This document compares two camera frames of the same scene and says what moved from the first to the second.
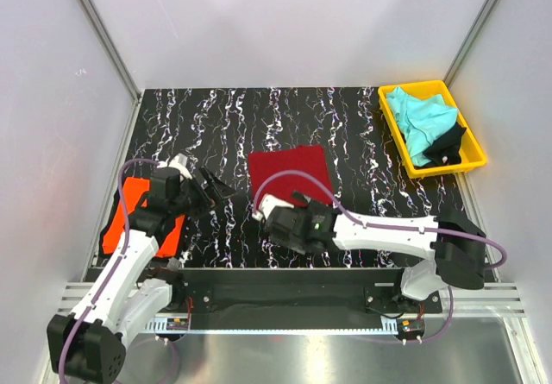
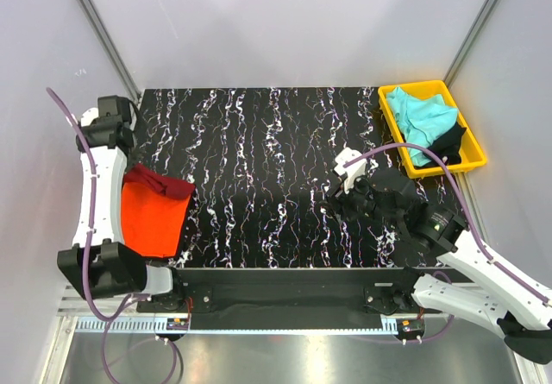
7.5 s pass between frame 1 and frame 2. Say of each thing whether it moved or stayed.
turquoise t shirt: stayed
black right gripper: moved
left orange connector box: stayed
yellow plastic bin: stayed
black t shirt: stayed
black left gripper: moved
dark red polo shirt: moved
